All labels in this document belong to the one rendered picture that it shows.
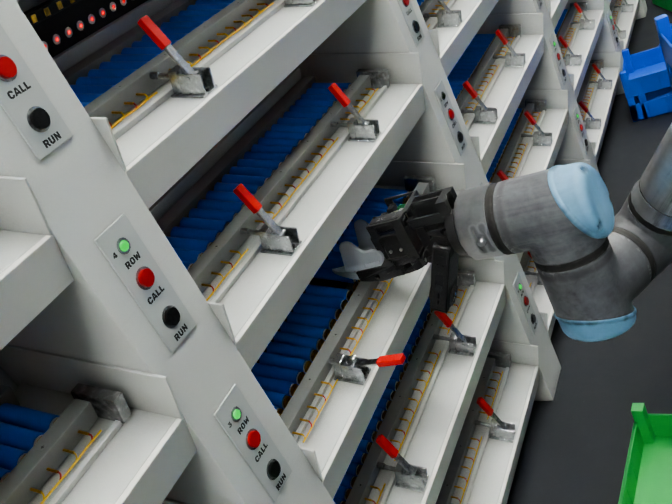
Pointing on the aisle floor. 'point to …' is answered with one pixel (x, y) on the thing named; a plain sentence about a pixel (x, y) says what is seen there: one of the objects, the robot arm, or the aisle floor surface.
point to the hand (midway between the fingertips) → (347, 266)
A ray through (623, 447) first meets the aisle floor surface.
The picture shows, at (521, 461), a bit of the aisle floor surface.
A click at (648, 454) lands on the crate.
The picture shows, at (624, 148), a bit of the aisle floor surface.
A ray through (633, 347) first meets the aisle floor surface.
